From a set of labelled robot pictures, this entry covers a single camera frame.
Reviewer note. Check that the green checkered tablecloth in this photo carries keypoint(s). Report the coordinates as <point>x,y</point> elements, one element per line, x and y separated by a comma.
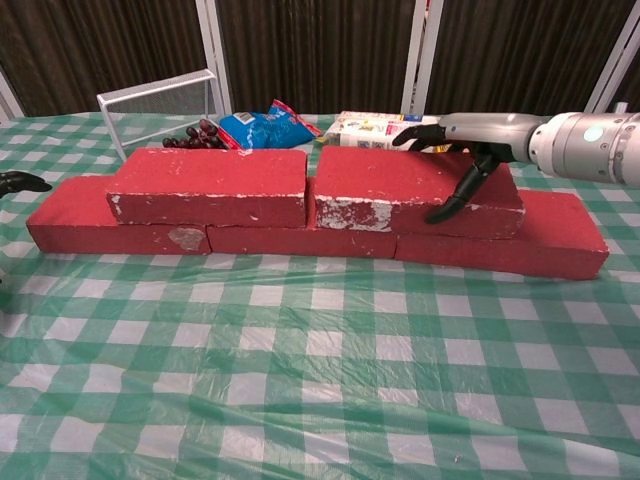
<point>280,375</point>

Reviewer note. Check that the white plastic food package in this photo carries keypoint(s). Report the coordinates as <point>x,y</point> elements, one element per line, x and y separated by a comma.
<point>365,132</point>

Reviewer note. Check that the dark folding screen white frame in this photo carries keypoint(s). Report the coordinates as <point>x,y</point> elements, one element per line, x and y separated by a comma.
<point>325,50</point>

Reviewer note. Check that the blue snack bag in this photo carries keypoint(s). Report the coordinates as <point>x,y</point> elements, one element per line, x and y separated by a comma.
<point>260,131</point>

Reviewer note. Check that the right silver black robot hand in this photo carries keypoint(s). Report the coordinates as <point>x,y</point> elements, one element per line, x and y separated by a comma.
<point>490,135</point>

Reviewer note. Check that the dark red grape bunch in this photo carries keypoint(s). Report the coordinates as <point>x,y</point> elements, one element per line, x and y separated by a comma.
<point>200,135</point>

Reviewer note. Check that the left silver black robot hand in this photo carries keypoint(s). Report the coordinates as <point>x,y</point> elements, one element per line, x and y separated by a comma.
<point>20,181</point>

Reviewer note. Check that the red brick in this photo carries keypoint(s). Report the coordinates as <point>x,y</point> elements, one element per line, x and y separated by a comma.
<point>300,242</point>
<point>65,215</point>
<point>390,175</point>
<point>210,180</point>
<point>550,235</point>

